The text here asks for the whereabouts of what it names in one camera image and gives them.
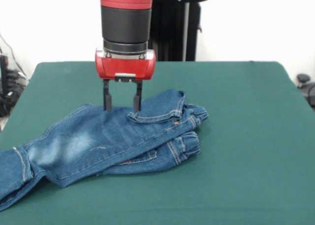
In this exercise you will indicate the dark green table cloth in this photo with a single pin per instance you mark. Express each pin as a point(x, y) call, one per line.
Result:
point(233, 161)

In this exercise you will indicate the grey chair base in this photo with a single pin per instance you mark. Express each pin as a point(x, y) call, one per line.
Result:
point(14, 78)
point(305, 87)

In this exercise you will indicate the black upright frame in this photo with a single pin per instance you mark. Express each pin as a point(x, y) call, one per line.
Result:
point(3, 74)

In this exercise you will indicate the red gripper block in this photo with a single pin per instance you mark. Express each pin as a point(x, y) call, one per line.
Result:
point(125, 66)

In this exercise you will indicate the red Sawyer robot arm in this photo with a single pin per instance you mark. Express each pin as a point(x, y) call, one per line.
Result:
point(125, 20)

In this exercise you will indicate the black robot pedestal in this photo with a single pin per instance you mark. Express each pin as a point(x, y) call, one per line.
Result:
point(177, 33)

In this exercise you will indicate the blue denim jeans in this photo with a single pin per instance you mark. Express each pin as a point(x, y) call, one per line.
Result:
point(98, 141)

